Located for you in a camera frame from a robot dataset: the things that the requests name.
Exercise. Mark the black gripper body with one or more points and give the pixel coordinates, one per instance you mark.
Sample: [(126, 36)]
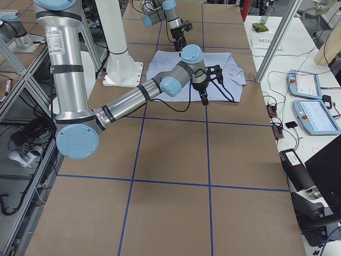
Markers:
[(200, 86), (176, 34)]

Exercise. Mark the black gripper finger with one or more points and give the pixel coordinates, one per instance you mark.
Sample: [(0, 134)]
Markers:
[(177, 46), (182, 45), (205, 101), (202, 94)]

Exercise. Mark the light blue striped shirt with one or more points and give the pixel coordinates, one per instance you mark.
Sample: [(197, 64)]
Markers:
[(233, 77)]

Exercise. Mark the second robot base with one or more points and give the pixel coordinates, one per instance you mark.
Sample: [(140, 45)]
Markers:
[(23, 42)]

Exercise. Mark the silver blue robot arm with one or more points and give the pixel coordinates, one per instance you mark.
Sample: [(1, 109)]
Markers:
[(155, 12), (78, 126)]

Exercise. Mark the upper orange circuit board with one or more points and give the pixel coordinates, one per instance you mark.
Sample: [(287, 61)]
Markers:
[(271, 110)]

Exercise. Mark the green cloth bundle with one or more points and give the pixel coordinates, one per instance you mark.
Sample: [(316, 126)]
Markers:
[(259, 27)]

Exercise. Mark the white paper with green print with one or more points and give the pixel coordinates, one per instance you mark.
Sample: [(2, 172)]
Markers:
[(261, 40)]

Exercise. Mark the plastic water bottle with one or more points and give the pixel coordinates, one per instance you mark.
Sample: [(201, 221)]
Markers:
[(265, 16)]

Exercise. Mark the small black pad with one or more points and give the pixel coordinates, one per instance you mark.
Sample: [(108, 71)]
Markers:
[(291, 125)]

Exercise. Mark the upper teach pendant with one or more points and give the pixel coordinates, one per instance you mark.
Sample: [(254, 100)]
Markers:
[(304, 84)]

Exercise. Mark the teach pendant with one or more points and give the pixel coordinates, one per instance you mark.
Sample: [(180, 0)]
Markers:
[(304, 84), (315, 117)]

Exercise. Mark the lower teach pendant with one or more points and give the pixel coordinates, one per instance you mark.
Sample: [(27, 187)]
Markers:
[(315, 117)]

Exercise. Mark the black power adapter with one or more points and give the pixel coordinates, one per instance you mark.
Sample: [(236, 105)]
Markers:
[(327, 101)]

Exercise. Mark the wooden board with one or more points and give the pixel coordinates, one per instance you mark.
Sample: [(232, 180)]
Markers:
[(330, 48)]

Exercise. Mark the black monitor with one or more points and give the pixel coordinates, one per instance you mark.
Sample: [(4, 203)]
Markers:
[(324, 169)]

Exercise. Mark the black box device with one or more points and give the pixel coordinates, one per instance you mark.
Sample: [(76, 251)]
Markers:
[(310, 215)]

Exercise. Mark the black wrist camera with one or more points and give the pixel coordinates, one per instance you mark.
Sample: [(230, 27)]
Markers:
[(214, 73), (188, 26)]

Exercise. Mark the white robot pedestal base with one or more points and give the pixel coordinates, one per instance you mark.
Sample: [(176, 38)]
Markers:
[(121, 69)]

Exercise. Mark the aluminium frame post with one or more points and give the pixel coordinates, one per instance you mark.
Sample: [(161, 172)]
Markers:
[(278, 36)]

